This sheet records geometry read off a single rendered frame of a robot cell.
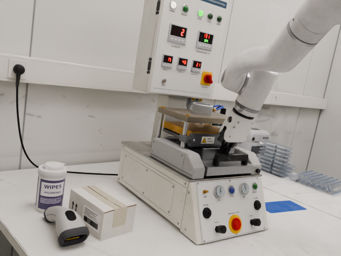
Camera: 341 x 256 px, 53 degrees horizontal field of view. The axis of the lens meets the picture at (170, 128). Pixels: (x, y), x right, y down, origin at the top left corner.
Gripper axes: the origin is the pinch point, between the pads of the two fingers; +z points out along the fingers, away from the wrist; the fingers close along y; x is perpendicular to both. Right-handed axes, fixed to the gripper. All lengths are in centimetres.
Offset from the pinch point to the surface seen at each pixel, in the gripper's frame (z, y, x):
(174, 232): 23.4, -18.4, -11.8
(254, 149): 34, 84, 46
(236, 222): 15.8, -0.5, -18.2
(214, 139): -1.0, -1.0, 5.3
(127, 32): -11, -6, 79
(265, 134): 25, 93, 50
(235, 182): 7.2, 2.8, -8.3
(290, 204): 25, 49, -8
